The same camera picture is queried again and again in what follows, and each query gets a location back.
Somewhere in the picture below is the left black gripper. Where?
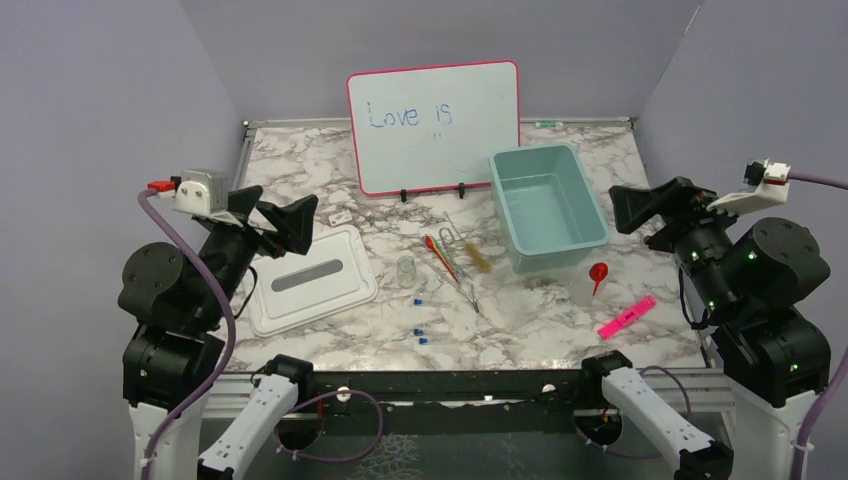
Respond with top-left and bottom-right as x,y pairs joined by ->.
196,183 -> 320,325

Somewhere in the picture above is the metal test tube clamp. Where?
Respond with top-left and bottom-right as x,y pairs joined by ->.
438,212 -> 480,314

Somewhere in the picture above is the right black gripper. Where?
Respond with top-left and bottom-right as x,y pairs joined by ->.
610,172 -> 751,315

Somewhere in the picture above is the red plastic funnel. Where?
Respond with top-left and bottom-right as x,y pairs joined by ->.
588,262 -> 609,297

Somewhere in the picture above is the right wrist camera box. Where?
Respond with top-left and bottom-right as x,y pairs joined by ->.
707,158 -> 791,215

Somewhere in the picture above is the brown test tube brush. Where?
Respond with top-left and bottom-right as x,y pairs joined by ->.
464,241 -> 491,273

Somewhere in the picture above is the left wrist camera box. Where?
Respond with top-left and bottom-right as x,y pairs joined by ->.
172,169 -> 228,217

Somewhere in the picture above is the small white label card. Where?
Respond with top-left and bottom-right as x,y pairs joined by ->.
329,211 -> 352,227

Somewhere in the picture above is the pink framed whiteboard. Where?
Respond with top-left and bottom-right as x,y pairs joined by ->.
346,60 -> 520,196

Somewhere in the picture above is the pink highlighter marker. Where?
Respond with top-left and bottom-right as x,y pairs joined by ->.
597,295 -> 657,340

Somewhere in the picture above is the teal plastic bin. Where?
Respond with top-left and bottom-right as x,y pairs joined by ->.
489,144 -> 610,275

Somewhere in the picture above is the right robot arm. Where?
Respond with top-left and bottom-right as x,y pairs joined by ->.
576,174 -> 843,479

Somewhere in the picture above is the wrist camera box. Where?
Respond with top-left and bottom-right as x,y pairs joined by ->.
172,169 -> 228,217
707,158 -> 791,215

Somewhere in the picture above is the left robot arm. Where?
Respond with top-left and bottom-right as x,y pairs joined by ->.
117,177 -> 318,479

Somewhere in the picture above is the small glass beaker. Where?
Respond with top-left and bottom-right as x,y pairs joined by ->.
396,255 -> 417,288

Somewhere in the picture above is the clear plastic flask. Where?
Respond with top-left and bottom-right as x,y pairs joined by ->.
568,267 -> 595,306

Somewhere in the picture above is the red yellow pipette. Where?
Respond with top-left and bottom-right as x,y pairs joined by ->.
424,235 -> 460,284

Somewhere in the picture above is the white bin lid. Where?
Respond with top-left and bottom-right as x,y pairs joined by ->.
248,225 -> 378,338

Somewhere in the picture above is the black front mounting rail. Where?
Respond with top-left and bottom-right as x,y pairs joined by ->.
198,354 -> 737,480

